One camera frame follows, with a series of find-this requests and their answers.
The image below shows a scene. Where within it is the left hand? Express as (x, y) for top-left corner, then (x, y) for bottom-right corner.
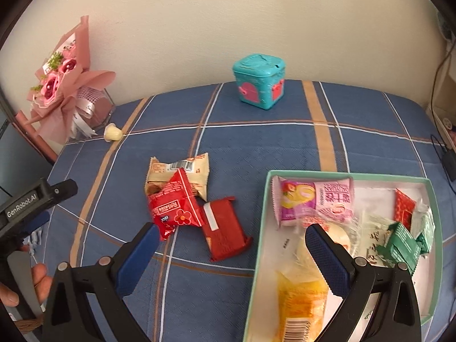
(0, 245), (54, 308)

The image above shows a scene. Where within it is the dark red snack packet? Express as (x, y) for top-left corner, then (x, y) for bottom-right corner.
(199, 196), (253, 262)

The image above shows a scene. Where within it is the pink snack packet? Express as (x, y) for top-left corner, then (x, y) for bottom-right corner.
(271, 176), (355, 227)

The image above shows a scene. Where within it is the teal toy house box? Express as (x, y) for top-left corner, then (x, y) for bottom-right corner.
(233, 53), (286, 110)

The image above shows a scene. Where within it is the black power adapter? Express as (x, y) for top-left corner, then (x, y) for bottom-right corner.
(441, 149), (456, 182)

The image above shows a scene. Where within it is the red gold patterned snack pack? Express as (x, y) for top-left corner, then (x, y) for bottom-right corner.
(393, 189), (416, 231)

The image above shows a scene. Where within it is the red flower snack packet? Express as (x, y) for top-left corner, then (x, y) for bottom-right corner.
(148, 168), (203, 241)

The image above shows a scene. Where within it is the cream round pastry packet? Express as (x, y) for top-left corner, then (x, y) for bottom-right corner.
(278, 216), (357, 282)

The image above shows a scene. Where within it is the pink flower bouquet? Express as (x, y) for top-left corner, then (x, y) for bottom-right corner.
(26, 15), (116, 144)

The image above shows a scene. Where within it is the white tray with green rim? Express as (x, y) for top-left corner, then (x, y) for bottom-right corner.
(243, 170), (442, 341)

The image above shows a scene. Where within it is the cream plastic shelf rack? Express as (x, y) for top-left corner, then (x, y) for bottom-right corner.
(426, 38), (455, 150)

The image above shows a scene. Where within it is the yellow cake packet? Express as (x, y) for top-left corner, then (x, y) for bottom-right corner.
(274, 271), (329, 341)

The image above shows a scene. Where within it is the light green snack packet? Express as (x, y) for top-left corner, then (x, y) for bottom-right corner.
(410, 199), (435, 256)

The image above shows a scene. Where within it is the black cable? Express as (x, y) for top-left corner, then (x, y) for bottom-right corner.
(429, 42), (456, 158)

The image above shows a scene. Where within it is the beige nut cake packet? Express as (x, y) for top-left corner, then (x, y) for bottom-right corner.
(357, 210), (393, 267)

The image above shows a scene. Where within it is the small cream toy figure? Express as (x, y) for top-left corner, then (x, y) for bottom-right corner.
(103, 123), (124, 142)

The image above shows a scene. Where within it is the blue plaid tablecloth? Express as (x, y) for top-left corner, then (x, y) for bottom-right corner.
(35, 80), (455, 341)

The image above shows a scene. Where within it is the beige biscuit packet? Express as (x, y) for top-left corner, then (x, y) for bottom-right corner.
(144, 151), (210, 202)

